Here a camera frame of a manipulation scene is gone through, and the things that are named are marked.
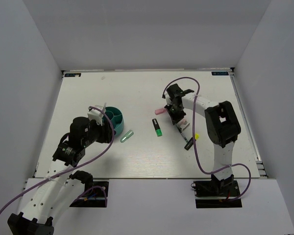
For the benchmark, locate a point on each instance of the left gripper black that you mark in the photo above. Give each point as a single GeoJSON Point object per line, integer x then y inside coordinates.
{"type": "Point", "coordinates": [106, 132]}

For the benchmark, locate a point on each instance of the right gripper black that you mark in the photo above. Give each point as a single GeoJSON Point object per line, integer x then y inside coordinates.
{"type": "Point", "coordinates": [175, 118]}

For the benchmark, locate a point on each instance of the pink eraser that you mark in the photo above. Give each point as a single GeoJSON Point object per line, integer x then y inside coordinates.
{"type": "Point", "coordinates": [160, 111]}

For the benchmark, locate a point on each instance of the green cap black highlighter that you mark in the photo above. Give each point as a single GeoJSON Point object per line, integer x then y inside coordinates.
{"type": "Point", "coordinates": [157, 127]}

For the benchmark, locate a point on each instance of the clear green pen cap tube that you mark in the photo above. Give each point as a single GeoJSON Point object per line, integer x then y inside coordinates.
{"type": "Point", "coordinates": [126, 136]}

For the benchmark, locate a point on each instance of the green gel pen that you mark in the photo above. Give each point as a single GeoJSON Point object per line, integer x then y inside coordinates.
{"type": "Point", "coordinates": [182, 134]}

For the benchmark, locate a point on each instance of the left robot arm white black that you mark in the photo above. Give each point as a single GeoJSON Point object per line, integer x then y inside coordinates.
{"type": "Point", "coordinates": [64, 177]}

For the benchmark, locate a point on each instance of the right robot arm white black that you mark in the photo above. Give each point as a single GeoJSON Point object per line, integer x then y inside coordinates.
{"type": "Point", "coordinates": [222, 126]}

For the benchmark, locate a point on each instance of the pink white mini stapler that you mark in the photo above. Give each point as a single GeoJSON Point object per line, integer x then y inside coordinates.
{"type": "Point", "coordinates": [184, 124]}

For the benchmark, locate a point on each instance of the teal round divided organizer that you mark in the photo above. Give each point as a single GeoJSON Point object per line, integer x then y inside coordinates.
{"type": "Point", "coordinates": [116, 117]}

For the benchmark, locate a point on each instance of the yellow cap black highlighter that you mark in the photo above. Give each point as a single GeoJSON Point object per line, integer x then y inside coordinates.
{"type": "Point", "coordinates": [190, 142]}

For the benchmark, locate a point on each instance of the right corner label sticker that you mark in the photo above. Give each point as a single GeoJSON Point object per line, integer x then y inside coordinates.
{"type": "Point", "coordinates": [219, 73]}

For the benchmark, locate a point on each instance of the corner label sticker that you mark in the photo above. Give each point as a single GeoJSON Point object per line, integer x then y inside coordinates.
{"type": "Point", "coordinates": [219, 73]}
{"type": "Point", "coordinates": [72, 74]}

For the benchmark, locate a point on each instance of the left corner label sticker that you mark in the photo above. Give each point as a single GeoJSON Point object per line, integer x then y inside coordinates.
{"type": "Point", "coordinates": [72, 74]}

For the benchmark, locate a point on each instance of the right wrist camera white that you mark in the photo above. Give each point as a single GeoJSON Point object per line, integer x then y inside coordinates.
{"type": "Point", "coordinates": [167, 99]}

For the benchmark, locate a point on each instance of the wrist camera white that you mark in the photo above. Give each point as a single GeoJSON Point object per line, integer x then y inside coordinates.
{"type": "Point", "coordinates": [167, 99]}
{"type": "Point", "coordinates": [94, 113]}

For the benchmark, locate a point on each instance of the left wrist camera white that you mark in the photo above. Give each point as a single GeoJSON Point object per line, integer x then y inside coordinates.
{"type": "Point", "coordinates": [94, 113]}

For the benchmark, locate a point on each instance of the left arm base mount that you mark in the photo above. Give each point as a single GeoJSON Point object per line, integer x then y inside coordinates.
{"type": "Point", "coordinates": [97, 197]}

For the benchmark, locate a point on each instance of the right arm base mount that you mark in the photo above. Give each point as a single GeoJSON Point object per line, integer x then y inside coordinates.
{"type": "Point", "coordinates": [206, 197]}

